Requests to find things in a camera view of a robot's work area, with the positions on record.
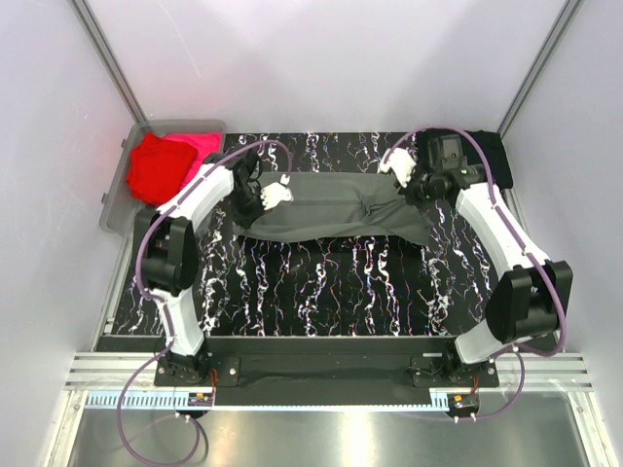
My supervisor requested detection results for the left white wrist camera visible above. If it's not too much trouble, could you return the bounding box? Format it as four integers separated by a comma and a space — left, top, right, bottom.
260, 175, 294, 211

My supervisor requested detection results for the folded black t-shirt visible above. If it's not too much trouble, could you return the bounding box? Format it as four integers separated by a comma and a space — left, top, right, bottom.
468, 130, 514, 190

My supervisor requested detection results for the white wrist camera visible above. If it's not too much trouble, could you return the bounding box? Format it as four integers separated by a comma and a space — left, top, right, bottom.
260, 175, 294, 211
378, 148, 416, 188

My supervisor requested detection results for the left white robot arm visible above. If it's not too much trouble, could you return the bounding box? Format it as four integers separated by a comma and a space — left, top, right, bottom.
133, 147, 266, 384

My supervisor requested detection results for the clear plastic bin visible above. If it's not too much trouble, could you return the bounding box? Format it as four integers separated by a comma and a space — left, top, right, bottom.
99, 119, 226, 236

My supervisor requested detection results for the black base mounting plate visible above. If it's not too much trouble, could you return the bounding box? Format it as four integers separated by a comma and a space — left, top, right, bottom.
153, 353, 499, 408

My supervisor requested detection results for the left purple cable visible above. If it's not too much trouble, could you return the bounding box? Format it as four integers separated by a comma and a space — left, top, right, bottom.
118, 139, 294, 462

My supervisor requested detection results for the slotted cable duct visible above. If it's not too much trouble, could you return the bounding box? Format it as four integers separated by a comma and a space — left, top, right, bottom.
86, 390, 214, 411

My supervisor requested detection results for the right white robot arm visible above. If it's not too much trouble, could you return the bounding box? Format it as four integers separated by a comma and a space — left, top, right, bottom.
383, 131, 573, 385

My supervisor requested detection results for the purple cable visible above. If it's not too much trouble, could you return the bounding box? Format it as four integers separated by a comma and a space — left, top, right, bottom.
118, 139, 294, 462
382, 125, 568, 420

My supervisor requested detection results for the red t-shirt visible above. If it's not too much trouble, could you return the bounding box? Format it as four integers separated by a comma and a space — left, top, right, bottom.
127, 132, 197, 205

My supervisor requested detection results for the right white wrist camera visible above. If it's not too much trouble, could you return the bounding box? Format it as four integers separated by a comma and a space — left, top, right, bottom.
378, 148, 416, 188

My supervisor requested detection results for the pink t-shirt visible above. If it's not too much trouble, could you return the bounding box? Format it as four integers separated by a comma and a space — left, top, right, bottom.
165, 132, 223, 188

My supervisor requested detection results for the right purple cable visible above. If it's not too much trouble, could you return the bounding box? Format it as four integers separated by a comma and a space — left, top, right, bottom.
382, 125, 568, 420

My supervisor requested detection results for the grey t-shirt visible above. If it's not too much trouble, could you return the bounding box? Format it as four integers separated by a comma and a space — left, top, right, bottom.
234, 172, 432, 246

